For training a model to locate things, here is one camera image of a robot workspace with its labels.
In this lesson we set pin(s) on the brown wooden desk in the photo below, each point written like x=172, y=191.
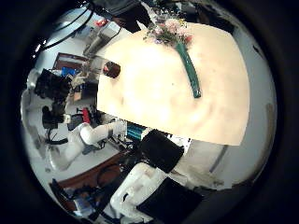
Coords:
x=90, y=175

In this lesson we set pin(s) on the blue control box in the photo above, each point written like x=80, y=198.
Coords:
x=135, y=132

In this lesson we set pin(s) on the black equipment on stand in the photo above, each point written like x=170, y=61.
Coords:
x=51, y=85

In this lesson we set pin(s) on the grey box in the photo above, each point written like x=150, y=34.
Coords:
x=99, y=40

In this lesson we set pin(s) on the red small item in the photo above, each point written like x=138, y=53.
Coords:
x=101, y=22

